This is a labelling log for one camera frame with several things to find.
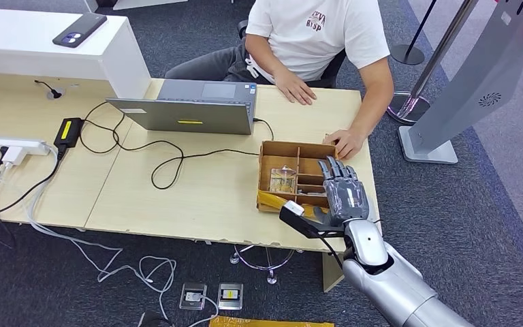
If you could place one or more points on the person's right hand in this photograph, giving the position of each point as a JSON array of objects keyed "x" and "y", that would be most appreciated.
[{"x": 294, "y": 88}]

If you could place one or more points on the black office chair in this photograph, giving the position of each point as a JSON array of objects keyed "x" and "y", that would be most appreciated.
[{"x": 331, "y": 72}]

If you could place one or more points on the grey kiosk stand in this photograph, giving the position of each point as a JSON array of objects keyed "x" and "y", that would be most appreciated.
[{"x": 476, "y": 76}]

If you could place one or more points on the person's left forearm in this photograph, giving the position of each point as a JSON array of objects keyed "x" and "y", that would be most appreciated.
[{"x": 376, "y": 99}]

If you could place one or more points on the black floor object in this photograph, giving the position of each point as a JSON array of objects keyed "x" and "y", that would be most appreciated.
[{"x": 151, "y": 320}]

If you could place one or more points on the white power strip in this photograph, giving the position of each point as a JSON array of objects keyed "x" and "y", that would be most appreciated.
[{"x": 26, "y": 143}]

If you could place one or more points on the person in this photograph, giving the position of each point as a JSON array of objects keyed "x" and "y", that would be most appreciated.
[{"x": 315, "y": 40}]

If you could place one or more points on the person's right forearm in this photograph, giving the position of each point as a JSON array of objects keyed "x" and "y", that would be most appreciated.
[{"x": 261, "y": 56}]

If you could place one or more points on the person's left hand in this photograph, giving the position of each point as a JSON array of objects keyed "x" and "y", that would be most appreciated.
[{"x": 349, "y": 142}]

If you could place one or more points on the wooden desk side panel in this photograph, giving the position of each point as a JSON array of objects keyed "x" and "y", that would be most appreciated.
[{"x": 331, "y": 275}]

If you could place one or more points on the black stanchion post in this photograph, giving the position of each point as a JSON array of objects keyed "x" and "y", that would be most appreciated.
[{"x": 407, "y": 55}]

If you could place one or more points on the white counter shelf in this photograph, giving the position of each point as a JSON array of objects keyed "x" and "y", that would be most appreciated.
[{"x": 18, "y": 40}]

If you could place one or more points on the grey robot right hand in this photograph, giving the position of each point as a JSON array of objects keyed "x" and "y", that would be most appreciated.
[{"x": 345, "y": 198}]

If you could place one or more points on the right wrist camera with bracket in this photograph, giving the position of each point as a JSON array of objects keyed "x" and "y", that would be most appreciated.
[{"x": 294, "y": 208}]

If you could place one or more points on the black laptop power adapter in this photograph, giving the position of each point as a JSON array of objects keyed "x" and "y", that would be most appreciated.
[{"x": 68, "y": 132}]

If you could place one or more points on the white base board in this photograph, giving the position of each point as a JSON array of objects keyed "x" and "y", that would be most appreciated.
[{"x": 148, "y": 3}]

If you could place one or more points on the yellow taped board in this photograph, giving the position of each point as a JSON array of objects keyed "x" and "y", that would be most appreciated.
[{"x": 270, "y": 322}]

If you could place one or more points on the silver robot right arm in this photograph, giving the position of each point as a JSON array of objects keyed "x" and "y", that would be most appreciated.
[{"x": 392, "y": 284}]

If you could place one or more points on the chrome stanchion post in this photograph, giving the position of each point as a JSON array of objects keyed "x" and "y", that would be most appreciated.
[{"x": 404, "y": 108}]

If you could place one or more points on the wooden divided organizer box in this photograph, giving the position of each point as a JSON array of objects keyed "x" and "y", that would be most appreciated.
[{"x": 279, "y": 151}]

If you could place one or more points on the white charger plug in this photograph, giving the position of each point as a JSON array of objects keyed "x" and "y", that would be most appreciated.
[{"x": 13, "y": 155}]

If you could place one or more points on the floor socket with white plug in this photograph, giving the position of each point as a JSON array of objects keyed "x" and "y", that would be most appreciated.
[{"x": 193, "y": 296}]

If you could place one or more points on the grey laptop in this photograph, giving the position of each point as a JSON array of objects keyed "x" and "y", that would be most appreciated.
[{"x": 185, "y": 115}]

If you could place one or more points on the chrome stool base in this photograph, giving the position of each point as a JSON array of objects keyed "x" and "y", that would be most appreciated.
[{"x": 266, "y": 267}]

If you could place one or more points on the black smartphone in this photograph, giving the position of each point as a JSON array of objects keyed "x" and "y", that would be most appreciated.
[{"x": 80, "y": 29}]

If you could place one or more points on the floor socket with yellow label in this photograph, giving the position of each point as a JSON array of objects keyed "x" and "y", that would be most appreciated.
[{"x": 230, "y": 295}]

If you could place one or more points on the room key card pack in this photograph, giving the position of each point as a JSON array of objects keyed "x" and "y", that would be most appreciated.
[{"x": 283, "y": 181}]

